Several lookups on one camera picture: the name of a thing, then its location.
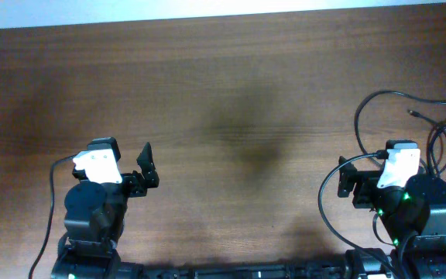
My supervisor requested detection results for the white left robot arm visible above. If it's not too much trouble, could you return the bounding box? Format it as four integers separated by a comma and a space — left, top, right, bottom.
51, 137, 160, 279

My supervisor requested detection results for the thin black USB cable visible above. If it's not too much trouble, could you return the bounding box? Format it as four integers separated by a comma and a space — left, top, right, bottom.
353, 90, 446, 167

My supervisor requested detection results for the black left camera cable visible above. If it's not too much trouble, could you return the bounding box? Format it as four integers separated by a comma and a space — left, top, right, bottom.
27, 154, 77, 279

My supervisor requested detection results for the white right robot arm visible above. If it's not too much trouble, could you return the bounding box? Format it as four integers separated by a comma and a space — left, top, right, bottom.
338, 157, 446, 278

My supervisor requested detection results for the thick black HDMI cable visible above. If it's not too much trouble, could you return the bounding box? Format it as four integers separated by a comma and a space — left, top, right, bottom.
407, 109, 446, 177

